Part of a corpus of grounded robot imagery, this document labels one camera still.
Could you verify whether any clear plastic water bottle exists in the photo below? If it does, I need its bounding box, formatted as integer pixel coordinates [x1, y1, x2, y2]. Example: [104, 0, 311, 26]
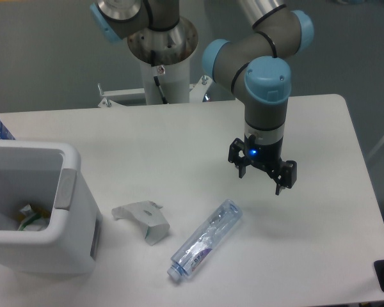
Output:
[167, 199, 243, 283]

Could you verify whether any white paper carton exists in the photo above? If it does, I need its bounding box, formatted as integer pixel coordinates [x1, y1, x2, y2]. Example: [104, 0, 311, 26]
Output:
[111, 200, 170, 246]

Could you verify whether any white plastic trash can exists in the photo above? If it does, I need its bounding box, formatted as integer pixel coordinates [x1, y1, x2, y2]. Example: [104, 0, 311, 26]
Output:
[0, 140, 102, 274]

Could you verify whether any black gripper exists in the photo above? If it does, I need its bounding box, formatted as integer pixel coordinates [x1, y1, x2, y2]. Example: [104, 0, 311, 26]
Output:
[228, 136, 297, 196]

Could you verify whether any trash inside the can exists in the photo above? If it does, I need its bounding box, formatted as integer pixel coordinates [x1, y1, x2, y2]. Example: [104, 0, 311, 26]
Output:
[10, 203, 51, 232]

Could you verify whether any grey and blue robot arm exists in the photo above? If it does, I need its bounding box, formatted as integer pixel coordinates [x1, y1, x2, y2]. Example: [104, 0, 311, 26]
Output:
[90, 1, 314, 191]

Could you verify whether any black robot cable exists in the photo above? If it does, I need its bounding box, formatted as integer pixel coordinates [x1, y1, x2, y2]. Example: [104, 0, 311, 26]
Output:
[150, 49, 169, 105]

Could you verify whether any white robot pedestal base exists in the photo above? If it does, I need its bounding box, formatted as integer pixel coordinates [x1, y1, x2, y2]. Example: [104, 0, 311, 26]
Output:
[97, 57, 237, 109]

